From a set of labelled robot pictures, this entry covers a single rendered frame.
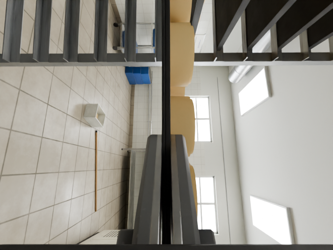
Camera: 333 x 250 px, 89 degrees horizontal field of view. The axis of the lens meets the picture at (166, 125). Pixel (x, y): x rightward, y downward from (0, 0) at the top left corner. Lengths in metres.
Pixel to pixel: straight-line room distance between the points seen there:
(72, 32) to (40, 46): 0.11
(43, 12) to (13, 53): 0.16
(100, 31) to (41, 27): 0.19
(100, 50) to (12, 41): 0.28
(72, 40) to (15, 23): 0.19
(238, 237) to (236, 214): 0.51
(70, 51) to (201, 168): 4.47
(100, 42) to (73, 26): 0.11
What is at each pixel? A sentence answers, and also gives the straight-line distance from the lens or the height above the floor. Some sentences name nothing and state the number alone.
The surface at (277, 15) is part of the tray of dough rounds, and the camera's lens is 0.50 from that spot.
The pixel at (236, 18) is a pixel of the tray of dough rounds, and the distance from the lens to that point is 0.47.
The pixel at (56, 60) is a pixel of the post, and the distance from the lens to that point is 0.66.
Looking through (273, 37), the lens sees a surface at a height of 1.40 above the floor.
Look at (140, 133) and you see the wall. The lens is 4.88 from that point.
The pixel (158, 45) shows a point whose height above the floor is 1.05.
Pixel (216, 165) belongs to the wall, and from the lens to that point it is 4.92.
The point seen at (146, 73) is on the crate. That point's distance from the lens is 4.55.
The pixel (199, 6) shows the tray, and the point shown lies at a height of 1.14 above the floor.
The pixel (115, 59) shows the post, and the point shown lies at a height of 0.91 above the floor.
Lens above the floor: 1.07
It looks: level
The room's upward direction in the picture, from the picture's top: 90 degrees clockwise
